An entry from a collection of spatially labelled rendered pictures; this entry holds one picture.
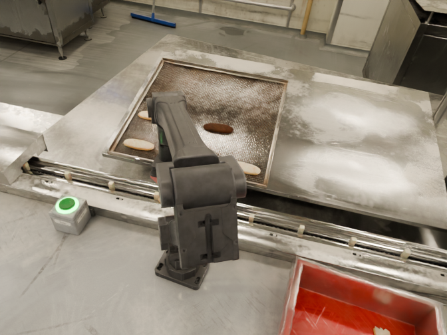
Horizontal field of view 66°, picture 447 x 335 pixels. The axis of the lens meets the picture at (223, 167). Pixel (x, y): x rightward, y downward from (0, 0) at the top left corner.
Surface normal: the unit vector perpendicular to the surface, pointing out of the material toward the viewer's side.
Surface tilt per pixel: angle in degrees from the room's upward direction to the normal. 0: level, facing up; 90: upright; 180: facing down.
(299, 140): 10
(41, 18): 90
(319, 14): 90
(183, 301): 0
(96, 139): 0
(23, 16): 90
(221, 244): 61
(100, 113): 0
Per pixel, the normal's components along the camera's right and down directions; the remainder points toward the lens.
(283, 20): -0.22, 0.65
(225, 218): 0.25, 0.24
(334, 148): 0.04, -0.60
